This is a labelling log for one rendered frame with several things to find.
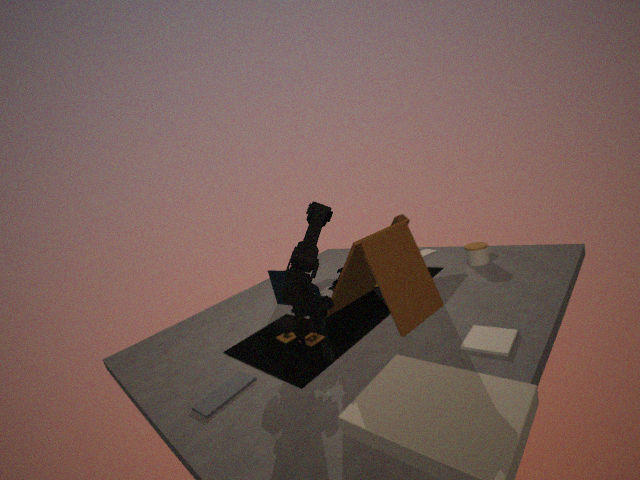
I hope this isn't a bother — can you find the grey flat bar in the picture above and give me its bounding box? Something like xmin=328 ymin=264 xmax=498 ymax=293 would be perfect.
xmin=191 ymin=371 xmax=257 ymax=419

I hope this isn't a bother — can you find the small beige jar with tan lid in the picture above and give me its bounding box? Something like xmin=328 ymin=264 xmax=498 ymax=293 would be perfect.
xmin=464 ymin=242 xmax=489 ymax=266

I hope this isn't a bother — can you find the beige flat rectangular slab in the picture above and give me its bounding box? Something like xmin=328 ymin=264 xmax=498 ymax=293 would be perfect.
xmin=339 ymin=355 xmax=539 ymax=480

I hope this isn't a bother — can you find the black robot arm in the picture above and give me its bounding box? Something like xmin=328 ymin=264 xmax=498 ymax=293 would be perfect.
xmin=281 ymin=201 xmax=333 ymax=322

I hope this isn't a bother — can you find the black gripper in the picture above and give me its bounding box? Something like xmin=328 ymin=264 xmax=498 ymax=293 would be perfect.
xmin=274 ymin=290 xmax=323 ymax=345

